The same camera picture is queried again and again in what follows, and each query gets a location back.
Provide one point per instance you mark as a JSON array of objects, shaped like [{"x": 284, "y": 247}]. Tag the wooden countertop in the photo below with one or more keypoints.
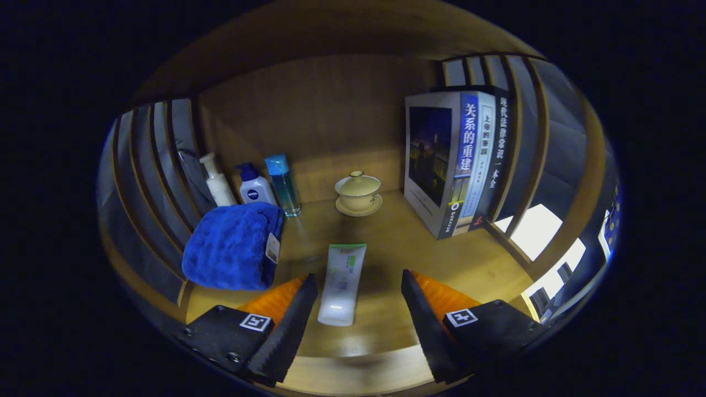
[{"x": 397, "y": 248}]

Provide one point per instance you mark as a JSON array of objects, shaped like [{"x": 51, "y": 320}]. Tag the white green tube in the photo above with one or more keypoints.
[{"x": 342, "y": 281}]

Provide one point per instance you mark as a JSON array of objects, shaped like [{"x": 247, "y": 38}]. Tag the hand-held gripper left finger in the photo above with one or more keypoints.
[{"x": 287, "y": 336}]

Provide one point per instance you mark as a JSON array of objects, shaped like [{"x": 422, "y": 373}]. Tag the white pump bottle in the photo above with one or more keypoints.
[{"x": 220, "y": 190}]

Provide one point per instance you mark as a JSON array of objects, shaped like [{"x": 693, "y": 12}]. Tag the small black object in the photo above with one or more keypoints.
[{"x": 565, "y": 271}]

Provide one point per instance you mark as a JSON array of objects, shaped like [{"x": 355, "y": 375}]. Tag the book with blue spine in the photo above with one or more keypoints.
[{"x": 430, "y": 160}]

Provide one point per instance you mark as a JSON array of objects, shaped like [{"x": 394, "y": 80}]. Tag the white bottle with blue cap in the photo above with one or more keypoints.
[{"x": 253, "y": 193}]

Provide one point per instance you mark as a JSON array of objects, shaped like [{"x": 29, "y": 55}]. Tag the beige lidded teacup with saucer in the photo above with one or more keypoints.
[{"x": 358, "y": 193}]

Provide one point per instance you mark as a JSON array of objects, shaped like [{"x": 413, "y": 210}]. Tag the wooden cabinet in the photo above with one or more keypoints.
[{"x": 331, "y": 110}]

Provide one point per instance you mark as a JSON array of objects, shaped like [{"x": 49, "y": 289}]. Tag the blue towel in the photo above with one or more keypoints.
[{"x": 231, "y": 248}]

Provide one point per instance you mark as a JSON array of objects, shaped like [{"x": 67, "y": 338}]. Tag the clear blue bottle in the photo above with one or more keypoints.
[{"x": 282, "y": 184}]

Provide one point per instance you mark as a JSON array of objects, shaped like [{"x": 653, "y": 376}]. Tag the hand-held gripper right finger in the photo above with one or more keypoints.
[{"x": 430, "y": 336}]

